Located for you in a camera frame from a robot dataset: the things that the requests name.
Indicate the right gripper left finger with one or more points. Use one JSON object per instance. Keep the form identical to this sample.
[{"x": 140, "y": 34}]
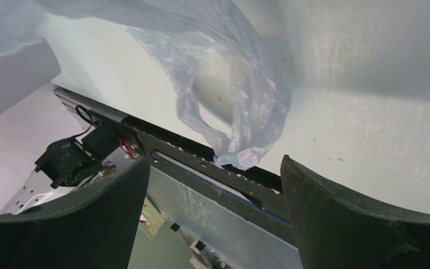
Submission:
[{"x": 93, "y": 227}]

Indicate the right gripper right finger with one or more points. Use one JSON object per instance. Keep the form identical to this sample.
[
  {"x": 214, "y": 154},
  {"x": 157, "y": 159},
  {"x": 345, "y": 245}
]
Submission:
[{"x": 337, "y": 227}]

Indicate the light blue plastic trash bag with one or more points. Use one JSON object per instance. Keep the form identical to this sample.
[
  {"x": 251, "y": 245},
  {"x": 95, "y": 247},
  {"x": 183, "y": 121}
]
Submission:
[{"x": 202, "y": 62}]

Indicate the grey cylindrical trash bin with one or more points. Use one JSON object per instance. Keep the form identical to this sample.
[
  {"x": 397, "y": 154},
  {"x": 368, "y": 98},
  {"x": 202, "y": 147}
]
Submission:
[{"x": 24, "y": 72}]

